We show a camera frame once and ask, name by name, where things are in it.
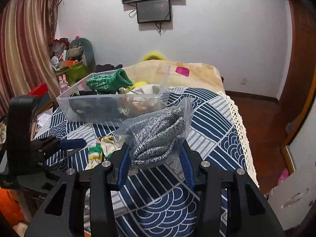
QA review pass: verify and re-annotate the beige fleece blanket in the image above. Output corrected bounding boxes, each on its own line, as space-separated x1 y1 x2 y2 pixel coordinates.
124 60 225 93

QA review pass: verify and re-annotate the green dinosaur plush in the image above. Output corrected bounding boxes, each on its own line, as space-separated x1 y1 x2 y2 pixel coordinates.
66 38 96 72

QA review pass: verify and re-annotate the black patterned pouch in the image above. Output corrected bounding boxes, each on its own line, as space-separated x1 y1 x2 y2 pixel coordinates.
69 90 120 119

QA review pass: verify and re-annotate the dark purple clothing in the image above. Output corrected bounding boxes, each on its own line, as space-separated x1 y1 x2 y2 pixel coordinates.
95 64 123 73

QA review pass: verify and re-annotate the yellow floral cloth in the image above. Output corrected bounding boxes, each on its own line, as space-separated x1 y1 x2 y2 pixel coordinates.
85 135 123 170

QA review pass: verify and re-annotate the green knitted pouch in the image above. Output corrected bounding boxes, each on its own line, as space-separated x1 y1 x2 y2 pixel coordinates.
86 69 133 94

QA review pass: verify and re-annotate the yellow fuzzy cushion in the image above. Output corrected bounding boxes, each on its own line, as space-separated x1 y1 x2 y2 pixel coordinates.
141 51 167 62

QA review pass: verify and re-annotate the white drawstring cloth bag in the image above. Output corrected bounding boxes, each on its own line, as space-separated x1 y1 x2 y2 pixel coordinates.
119 84 161 110

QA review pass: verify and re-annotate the small wall monitor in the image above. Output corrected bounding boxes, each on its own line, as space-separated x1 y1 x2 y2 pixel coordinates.
136 0 171 24

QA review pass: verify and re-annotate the grey rope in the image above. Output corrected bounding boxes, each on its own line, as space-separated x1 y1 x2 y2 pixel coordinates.
113 97 195 177

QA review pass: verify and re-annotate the red box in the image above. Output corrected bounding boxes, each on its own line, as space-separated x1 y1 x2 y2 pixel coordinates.
28 83 49 98

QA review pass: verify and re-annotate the green storage box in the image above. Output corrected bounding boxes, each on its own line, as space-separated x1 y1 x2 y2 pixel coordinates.
55 62 92 86

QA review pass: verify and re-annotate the pink rabbit plush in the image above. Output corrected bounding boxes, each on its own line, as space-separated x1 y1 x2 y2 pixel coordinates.
58 74 70 94

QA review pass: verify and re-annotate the striped red curtain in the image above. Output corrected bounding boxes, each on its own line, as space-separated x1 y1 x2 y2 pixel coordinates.
1 0 59 115

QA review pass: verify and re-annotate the clear plastic storage box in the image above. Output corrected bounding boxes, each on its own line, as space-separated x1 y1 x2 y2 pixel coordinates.
57 60 170 126

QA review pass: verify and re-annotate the yellow felt ball toy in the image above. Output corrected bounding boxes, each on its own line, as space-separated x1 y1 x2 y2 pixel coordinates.
131 81 148 89

